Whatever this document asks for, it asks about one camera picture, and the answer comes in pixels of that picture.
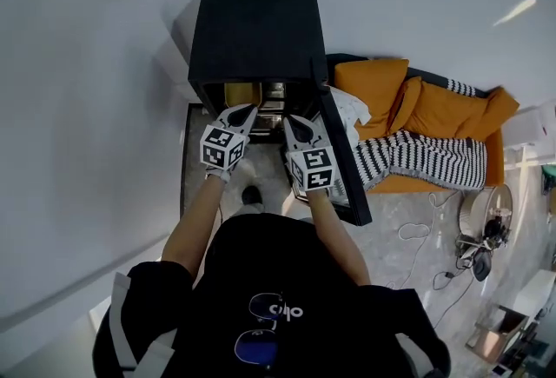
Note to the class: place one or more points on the round metal side table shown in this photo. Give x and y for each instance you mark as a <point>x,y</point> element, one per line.
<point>478,202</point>

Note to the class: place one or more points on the striped black white pillow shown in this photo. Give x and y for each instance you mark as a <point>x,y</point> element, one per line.
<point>462,87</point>

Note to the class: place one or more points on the black gadget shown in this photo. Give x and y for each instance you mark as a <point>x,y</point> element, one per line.
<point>482,265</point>

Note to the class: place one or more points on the black device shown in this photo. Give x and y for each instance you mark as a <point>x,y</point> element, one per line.
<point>495,228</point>

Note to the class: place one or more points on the white wristband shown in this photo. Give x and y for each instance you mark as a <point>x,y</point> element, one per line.
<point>218,173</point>

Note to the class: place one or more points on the orange sofa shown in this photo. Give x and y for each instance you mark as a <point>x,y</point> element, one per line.
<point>495,163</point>

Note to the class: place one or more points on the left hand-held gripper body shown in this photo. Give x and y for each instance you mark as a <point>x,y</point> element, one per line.
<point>219,150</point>

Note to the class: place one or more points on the green round object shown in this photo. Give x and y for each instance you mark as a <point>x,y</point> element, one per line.
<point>549,178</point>

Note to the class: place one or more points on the yellow container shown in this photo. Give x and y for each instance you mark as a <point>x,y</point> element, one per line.
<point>241,94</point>

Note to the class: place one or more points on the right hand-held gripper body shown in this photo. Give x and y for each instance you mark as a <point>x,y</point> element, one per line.
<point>315,167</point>

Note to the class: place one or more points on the person's left forearm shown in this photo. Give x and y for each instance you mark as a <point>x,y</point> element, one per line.
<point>195,224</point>

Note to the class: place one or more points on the white cabinet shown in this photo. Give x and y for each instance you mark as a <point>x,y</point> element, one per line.
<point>538,296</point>

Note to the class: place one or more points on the orange sofa cushion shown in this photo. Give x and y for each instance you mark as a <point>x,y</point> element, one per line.
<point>408,107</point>
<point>499,111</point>
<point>369,94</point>
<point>443,111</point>

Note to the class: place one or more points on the black white striped blanket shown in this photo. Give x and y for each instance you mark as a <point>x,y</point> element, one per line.
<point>425,159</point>

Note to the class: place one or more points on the person's black shoe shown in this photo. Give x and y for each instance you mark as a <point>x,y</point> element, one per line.
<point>252,195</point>

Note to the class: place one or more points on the dark-framed eyeglasses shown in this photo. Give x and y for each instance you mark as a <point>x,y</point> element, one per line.
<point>256,346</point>

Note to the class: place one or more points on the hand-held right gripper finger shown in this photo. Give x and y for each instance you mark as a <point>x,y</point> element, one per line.
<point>313,135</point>
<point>292,135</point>

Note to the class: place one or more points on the white box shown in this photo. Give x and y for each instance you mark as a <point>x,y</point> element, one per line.
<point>530,124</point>

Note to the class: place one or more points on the person's right forearm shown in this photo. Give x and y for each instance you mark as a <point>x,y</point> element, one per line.
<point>336,237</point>

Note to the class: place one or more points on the black cabinet with door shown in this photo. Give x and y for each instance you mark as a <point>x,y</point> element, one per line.
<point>256,37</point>

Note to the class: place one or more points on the dark-framed floor mat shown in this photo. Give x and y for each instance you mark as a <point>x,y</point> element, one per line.
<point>186,150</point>

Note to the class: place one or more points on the person's black shirt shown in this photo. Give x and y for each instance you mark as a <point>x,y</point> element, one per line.
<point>304,263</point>

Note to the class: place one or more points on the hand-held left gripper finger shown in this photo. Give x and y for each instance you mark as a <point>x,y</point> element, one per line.
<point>246,124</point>
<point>226,117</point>

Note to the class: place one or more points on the white cloth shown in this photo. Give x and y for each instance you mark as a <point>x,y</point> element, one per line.
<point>352,111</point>

